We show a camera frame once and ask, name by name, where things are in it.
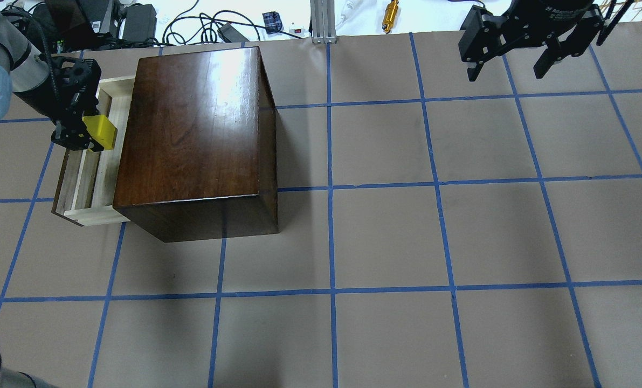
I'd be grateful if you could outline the brass cylinder connector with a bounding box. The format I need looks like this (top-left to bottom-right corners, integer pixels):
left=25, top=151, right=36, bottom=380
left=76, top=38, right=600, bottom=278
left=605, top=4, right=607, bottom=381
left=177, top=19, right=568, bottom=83
left=381, top=0, right=399, bottom=34

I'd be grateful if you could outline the black gripper, drawer side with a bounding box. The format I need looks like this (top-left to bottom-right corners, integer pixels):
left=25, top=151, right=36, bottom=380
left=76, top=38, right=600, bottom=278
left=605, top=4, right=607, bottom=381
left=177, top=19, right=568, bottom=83
left=51, top=57, right=106, bottom=153

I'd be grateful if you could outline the black loose cable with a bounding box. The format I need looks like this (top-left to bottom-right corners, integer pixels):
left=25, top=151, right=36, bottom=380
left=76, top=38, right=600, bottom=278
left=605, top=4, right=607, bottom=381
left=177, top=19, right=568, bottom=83
left=162, top=0, right=262, bottom=45

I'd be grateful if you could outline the aluminium profile post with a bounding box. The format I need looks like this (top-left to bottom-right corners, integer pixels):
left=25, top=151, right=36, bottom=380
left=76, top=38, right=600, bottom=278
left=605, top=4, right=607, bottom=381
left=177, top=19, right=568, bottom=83
left=310, top=0, right=337, bottom=44

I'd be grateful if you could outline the yellow block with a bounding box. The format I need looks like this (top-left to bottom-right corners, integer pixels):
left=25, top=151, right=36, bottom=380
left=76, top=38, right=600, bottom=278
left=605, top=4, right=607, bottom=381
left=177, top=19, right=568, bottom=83
left=82, top=114, right=117, bottom=151

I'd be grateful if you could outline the light wooden drawer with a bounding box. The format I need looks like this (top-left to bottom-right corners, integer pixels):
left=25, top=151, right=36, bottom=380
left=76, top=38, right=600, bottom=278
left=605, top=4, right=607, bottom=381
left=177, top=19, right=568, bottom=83
left=51, top=76, right=134, bottom=226

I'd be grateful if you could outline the black gripper, idle side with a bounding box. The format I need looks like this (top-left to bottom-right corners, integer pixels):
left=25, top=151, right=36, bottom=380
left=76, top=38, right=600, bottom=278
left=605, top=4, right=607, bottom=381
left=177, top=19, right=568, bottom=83
left=459, top=1, right=608, bottom=82

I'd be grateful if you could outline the black braided cable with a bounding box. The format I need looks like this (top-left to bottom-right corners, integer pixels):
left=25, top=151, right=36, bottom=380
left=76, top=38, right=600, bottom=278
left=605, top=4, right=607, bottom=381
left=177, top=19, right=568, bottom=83
left=8, top=11, right=63, bottom=103

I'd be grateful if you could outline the black power brick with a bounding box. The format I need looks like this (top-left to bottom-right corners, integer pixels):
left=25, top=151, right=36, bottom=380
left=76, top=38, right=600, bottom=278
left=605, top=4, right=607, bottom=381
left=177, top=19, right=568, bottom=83
left=121, top=3, right=157, bottom=42

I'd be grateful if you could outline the small blue black box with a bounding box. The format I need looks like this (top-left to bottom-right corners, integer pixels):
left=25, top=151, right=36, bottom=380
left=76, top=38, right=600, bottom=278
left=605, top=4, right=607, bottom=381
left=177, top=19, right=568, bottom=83
left=262, top=11, right=283, bottom=35

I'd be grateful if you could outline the dark wooden drawer cabinet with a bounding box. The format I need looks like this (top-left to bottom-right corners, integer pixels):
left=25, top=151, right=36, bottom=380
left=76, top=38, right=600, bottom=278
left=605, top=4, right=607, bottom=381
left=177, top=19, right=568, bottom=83
left=112, top=47, right=279, bottom=243

